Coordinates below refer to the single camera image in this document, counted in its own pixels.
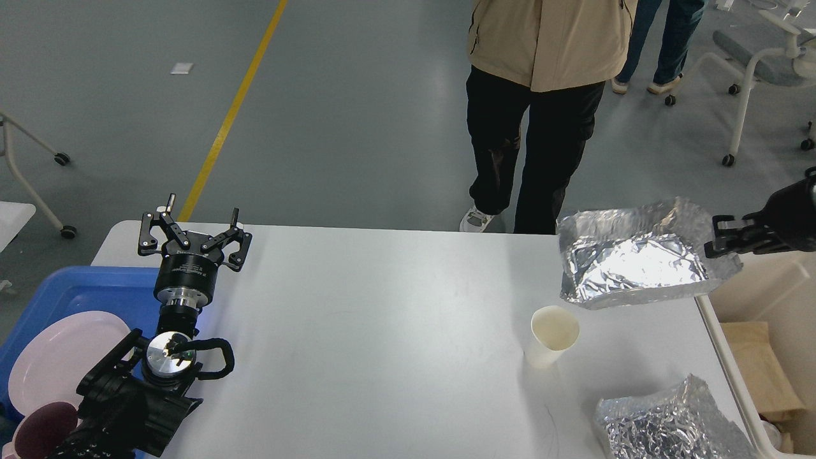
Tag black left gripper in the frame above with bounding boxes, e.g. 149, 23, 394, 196
138, 194, 253, 306

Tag brown paper bag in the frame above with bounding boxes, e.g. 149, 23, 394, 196
720, 321, 806, 423

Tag blue plastic tray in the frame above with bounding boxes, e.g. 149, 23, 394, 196
1, 266, 159, 428

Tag aluminium foil sheet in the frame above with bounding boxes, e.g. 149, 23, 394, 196
557, 197, 743, 310

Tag person in blue jeans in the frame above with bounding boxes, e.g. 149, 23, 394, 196
610, 1, 709, 95

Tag aluminium foil piece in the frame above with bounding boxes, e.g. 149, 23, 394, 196
594, 374, 758, 458

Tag pink mug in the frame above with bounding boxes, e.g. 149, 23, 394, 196
2, 401, 80, 458

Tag white chair left edge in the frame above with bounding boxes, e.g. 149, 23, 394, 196
1, 110, 78, 240

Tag pink plate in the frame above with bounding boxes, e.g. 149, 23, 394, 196
8, 310, 131, 416

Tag beige plastic bin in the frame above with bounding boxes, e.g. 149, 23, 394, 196
696, 252, 815, 458

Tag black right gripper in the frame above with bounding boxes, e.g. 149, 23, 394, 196
703, 168, 815, 259

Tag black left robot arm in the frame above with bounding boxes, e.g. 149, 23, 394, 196
48, 194, 252, 458

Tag white grey office chair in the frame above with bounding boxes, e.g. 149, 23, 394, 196
664, 1, 814, 168

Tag crumpled brown paper in bin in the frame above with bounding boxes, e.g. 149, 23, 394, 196
771, 432, 794, 454

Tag white side table corner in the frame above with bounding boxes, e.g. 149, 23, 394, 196
0, 201, 36, 252

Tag person in black trousers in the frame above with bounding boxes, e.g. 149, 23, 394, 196
460, 1, 638, 235

